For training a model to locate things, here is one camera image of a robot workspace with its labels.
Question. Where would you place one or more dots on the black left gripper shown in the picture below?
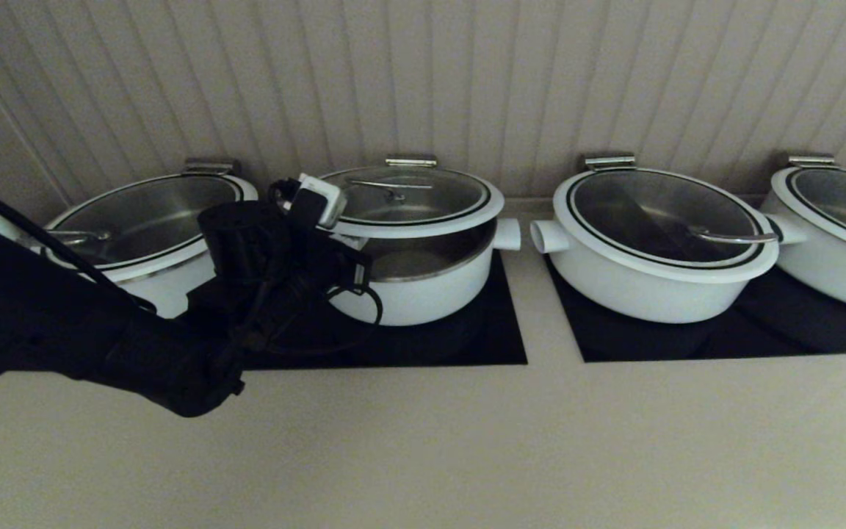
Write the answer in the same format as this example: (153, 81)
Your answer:
(304, 257)

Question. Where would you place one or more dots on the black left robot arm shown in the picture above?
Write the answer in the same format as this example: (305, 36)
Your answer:
(63, 330)

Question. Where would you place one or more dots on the black glass induction cooktop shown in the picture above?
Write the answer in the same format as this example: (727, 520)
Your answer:
(452, 342)
(761, 330)

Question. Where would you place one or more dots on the glass lid with white rim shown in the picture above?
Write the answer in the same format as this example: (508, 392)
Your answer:
(408, 195)
(151, 213)

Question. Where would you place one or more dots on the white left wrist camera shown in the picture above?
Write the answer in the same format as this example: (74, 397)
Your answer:
(320, 200)

